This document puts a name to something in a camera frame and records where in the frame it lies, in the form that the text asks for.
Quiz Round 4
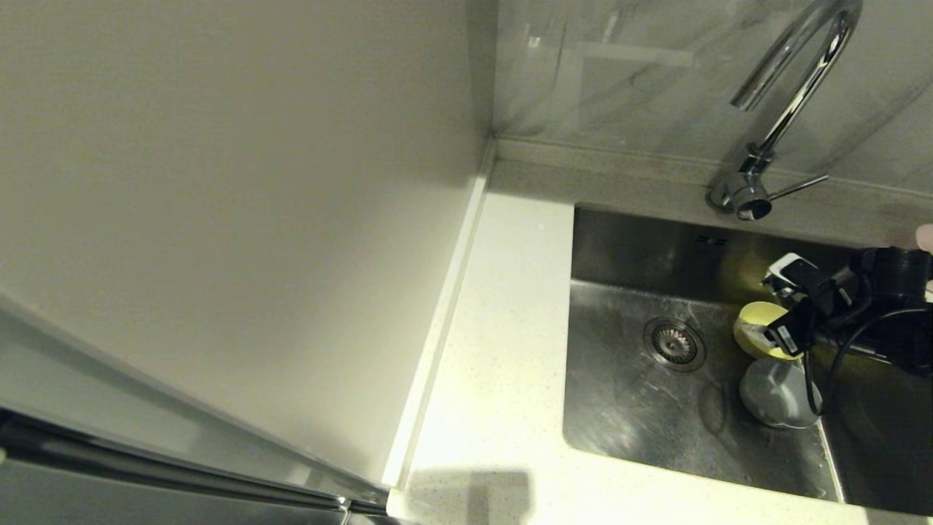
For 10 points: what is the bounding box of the round metal sink drain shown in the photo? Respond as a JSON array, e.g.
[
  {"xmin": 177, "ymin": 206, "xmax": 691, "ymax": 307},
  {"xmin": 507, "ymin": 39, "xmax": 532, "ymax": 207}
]
[{"xmin": 643, "ymin": 316, "xmax": 706, "ymax": 373}]

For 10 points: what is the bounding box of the grey blue bowl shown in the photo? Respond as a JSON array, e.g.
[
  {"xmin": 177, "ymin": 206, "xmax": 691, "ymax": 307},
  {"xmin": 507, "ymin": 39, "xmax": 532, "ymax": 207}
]
[{"xmin": 738, "ymin": 357, "xmax": 824, "ymax": 429}]

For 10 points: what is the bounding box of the tall white cabinet side panel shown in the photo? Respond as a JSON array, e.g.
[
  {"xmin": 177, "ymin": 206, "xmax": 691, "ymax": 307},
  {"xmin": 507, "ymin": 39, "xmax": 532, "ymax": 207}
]
[{"xmin": 0, "ymin": 0, "xmax": 498, "ymax": 491}]

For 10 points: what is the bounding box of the thin black camera cable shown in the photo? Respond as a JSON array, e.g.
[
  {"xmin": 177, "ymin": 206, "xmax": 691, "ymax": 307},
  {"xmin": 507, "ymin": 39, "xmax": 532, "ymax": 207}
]
[{"xmin": 802, "ymin": 306, "xmax": 933, "ymax": 418}]

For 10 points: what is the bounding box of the stainless steel sink basin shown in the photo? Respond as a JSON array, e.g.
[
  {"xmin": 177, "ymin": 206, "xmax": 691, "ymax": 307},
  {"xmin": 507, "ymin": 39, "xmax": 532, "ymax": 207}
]
[{"xmin": 561, "ymin": 204, "xmax": 933, "ymax": 515}]

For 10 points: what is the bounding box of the long metal appliance handle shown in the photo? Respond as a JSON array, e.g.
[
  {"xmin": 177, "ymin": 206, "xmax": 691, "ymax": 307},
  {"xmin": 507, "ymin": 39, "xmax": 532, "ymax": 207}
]
[{"xmin": 0, "ymin": 412, "xmax": 387, "ymax": 515}]

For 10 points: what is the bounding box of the yellow bowl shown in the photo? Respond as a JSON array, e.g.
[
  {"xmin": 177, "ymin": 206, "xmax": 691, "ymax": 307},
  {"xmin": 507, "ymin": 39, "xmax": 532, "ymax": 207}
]
[{"xmin": 733, "ymin": 301, "xmax": 803, "ymax": 361}]

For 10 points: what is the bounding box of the stainless steel appliance door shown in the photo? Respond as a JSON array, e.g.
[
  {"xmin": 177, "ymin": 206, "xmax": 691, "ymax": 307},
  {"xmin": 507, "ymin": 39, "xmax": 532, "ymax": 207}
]
[{"xmin": 0, "ymin": 408, "xmax": 391, "ymax": 525}]

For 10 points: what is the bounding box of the chrome gooseneck faucet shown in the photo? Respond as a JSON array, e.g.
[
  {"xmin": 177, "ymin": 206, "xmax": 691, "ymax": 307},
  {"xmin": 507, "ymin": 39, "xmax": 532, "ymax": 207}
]
[{"xmin": 706, "ymin": 0, "xmax": 863, "ymax": 222}]

